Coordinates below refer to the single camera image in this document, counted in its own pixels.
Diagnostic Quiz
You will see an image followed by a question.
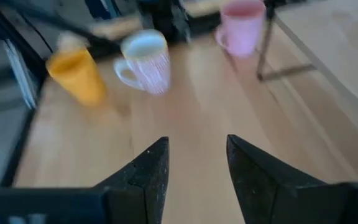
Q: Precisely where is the black table edge rail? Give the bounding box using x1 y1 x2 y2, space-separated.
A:
0 9 48 187

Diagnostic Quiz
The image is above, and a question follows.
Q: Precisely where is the plain pink mug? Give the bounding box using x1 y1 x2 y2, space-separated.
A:
214 0 267 58

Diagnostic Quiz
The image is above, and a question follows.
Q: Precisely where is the plain orange mug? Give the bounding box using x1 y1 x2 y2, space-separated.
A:
45 46 108 108

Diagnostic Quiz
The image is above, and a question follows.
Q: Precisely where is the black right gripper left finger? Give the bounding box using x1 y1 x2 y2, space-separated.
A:
93 136 170 224

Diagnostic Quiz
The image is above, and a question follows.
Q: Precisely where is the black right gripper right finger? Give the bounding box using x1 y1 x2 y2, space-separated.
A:
226 134 351 224

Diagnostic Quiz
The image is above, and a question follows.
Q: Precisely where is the white mug red floral pattern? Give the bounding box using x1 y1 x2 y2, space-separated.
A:
112 29 172 96

